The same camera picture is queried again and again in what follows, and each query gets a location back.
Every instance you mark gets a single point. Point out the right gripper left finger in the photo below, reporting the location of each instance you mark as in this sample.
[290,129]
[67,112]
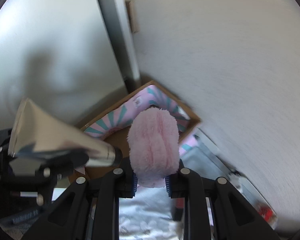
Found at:
[119,183]

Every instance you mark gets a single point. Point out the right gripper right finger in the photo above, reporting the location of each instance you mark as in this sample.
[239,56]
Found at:
[187,184]

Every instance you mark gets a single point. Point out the pink fluffy sock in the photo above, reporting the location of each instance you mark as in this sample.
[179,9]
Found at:
[154,151]

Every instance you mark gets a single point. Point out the light blue floral cloth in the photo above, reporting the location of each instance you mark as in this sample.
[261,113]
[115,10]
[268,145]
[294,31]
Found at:
[148,216]

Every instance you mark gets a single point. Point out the cardboard box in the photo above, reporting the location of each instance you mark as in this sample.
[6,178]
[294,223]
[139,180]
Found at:
[119,138]

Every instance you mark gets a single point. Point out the pink teal striped cloth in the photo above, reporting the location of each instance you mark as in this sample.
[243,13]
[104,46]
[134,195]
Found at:
[123,116]

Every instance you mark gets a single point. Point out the wall switch plate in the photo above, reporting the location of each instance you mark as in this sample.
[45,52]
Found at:
[133,19]

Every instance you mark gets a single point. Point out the grey door frame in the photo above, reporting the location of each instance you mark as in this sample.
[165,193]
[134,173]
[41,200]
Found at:
[117,23]

